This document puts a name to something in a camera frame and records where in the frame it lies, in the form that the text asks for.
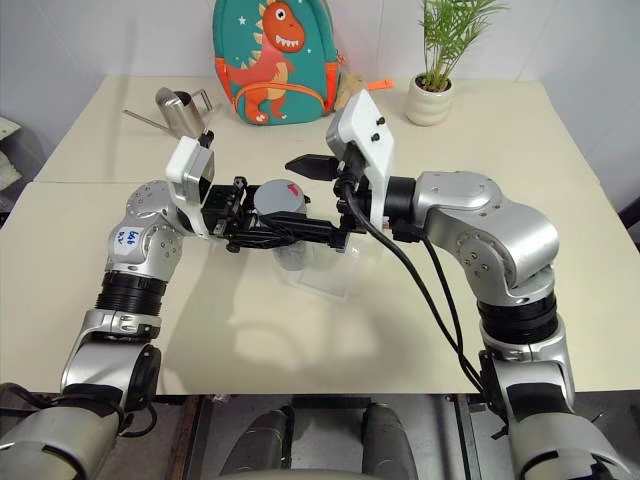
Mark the teal dinosaur backpack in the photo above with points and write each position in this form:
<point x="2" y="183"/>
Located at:
<point x="280" y="60"/>

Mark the small orange object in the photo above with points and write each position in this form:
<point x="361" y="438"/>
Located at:
<point x="381" y="84"/>

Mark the clear plastic jar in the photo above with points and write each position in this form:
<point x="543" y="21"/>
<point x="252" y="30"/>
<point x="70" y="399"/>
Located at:
<point x="292" y="257"/>

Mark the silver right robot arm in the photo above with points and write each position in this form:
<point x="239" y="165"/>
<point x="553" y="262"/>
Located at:
<point x="525" y="225"/>

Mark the dark chair edge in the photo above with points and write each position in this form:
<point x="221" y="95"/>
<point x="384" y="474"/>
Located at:
<point x="631" y="220"/>

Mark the grey cylindrical cup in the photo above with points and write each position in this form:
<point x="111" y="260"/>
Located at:
<point x="280" y="197"/>

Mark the grey box at table side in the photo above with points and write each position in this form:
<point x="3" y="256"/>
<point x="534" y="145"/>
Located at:
<point x="9" y="160"/>

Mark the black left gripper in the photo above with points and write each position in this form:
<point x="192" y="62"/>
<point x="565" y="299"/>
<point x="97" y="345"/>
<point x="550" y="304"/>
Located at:
<point x="217" y="200"/>

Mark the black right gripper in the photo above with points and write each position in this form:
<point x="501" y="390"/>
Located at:
<point x="357" y="165"/>

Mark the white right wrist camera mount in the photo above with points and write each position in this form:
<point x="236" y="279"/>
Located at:
<point x="370" y="125"/>

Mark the dark rounded shape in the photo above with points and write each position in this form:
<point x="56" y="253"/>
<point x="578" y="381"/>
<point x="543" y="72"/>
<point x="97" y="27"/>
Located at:
<point x="267" y="440"/>
<point x="387" y="440"/>

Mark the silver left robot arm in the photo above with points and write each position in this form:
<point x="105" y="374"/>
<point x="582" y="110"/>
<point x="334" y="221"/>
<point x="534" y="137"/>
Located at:
<point x="95" y="360"/>

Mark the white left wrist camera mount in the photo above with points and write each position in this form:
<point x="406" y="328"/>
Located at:
<point x="187" y="162"/>

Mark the clear plastic box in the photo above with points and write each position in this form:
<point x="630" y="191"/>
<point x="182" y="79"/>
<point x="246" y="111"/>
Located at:
<point x="325" y="285"/>

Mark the silver metal watering can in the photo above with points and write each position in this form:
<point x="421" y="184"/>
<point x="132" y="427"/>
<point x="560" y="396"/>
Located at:
<point x="175" y="112"/>

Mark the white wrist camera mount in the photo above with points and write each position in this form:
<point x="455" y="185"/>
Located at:
<point x="370" y="125"/>
<point x="187" y="162"/>

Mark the green plant in white pot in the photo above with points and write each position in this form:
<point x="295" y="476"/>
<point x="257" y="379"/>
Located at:
<point x="430" y="100"/>

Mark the beige tag by backpack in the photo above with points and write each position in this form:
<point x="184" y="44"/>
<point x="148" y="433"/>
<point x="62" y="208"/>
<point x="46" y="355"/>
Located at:
<point x="352" y="87"/>

